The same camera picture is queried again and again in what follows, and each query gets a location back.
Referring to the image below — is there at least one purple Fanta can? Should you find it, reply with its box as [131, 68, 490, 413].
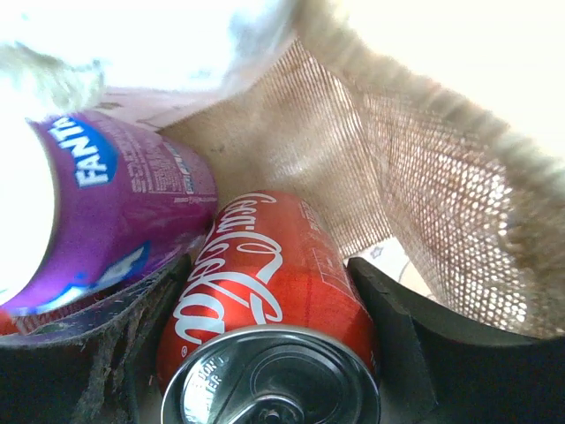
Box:
[1, 111, 218, 316]

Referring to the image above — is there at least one brown canvas bag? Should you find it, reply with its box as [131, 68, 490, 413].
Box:
[0, 0, 565, 341]

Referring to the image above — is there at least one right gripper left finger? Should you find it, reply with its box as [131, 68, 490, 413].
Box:
[1, 256, 192, 423]

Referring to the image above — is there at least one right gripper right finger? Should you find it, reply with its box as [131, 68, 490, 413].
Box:
[348, 258, 564, 423]

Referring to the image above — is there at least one red Coca-Cola can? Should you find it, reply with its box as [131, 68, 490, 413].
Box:
[156, 190, 381, 423]

